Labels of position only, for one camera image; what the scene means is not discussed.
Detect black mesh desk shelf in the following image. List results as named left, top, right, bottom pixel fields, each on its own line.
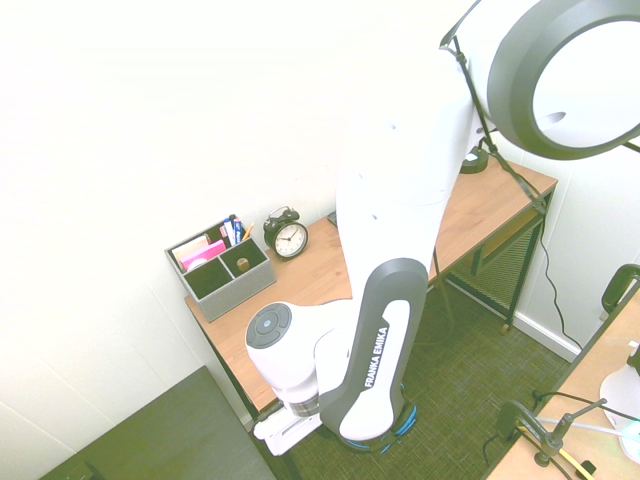
left=439, top=209, right=544, bottom=322

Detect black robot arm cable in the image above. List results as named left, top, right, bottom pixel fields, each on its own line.
left=438, top=0, right=502, bottom=157

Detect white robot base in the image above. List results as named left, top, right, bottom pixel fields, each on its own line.
left=599, top=339, right=640, bottom=454

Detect pink sticky note pad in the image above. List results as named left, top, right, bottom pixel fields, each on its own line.
left=179, top=238, right=228, bottom=272

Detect black cable on table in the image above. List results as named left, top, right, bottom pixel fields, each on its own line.
left=531, top=389, right=640, bottom=420

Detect black and blue headphone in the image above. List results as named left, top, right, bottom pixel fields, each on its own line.
left=344, top=382, right=419, bottom=455

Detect blue and white markers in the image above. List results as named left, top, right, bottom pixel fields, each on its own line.
left=221, top=214, right=247, bottom=247

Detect beige notepad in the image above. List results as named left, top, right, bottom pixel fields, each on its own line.
left=171, top=234, right=210, bottom=262

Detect grey desk organizer box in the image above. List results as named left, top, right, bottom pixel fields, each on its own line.
left=164, top=219, right=278, bottom=323

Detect black lamp power cable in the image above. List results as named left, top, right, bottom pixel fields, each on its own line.
left=493, top=151, right=584, bottom=351

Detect grey camera stand arm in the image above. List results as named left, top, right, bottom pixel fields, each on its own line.
left=534, top=397, right=609, bottom=469

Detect black twin-bell alarm clock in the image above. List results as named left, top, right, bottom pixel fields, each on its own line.
left=263, top=205, right=310, bottom=262

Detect black C-clamp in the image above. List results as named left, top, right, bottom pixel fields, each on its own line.
left=497, top=398, right=540, bottom=447

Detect black table clamp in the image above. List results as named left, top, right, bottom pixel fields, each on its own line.
left=598, top=263, right=640, bottom=322

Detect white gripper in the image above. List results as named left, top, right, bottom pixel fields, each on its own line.
left=252, top=405, right=323, bottom=458

